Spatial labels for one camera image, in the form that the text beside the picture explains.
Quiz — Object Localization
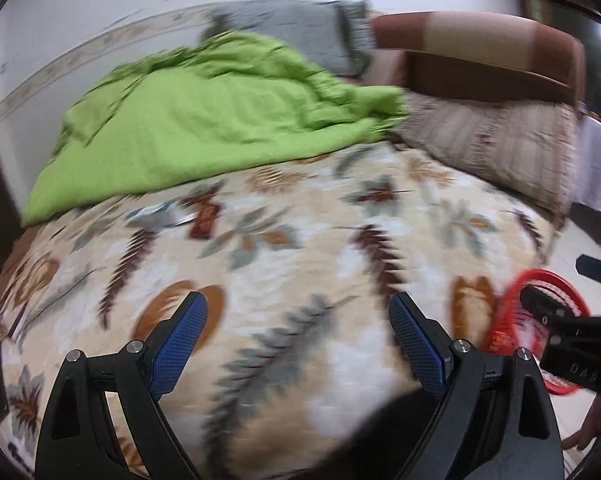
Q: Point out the person's hand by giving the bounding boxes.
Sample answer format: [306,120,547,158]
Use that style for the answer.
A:
[561,396,601,451]

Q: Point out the red plastic mesh basket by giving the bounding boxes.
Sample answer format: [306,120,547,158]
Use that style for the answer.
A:
[481,269,590,365]

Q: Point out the dark red cigarette box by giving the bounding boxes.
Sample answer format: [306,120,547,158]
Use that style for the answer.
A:
[189,200,221,240]

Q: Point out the white cigarette box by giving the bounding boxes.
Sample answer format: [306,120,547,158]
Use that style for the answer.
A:
[126,200,196,231]

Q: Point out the leaf pattern fleece blanket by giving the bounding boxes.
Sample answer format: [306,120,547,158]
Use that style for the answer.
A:
[0,143,553,479]

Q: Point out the table with white cloth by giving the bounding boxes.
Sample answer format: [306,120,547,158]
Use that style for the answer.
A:
[574,116,601,213]

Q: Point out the striped brown pillow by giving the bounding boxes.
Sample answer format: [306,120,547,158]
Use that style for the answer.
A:
[395,90,578,216]

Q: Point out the green comforter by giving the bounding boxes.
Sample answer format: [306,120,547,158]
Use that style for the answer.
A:
[22,32,408,226]

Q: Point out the brown upholstered headboard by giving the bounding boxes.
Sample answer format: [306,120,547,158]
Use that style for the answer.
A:
[371,11,586,108]

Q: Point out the grey quilted pillow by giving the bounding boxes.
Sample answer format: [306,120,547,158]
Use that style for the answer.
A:
[205,0,377,78]

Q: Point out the dark wooden window frame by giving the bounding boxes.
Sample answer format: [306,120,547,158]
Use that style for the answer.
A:
[510,0,601,126]

